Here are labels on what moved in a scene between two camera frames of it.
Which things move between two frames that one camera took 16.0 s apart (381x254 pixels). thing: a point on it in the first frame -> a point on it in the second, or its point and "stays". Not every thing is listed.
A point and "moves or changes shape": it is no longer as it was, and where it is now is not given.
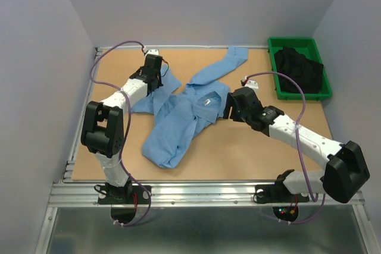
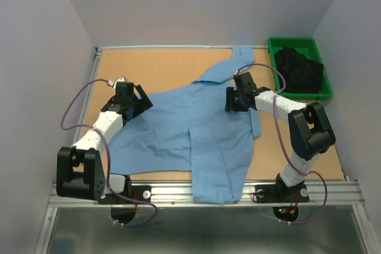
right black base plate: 277,193 stays
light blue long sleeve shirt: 179,112 moves or changes shape
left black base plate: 122,195 stays
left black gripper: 160,82 -> 143,104
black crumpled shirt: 307,73 stays
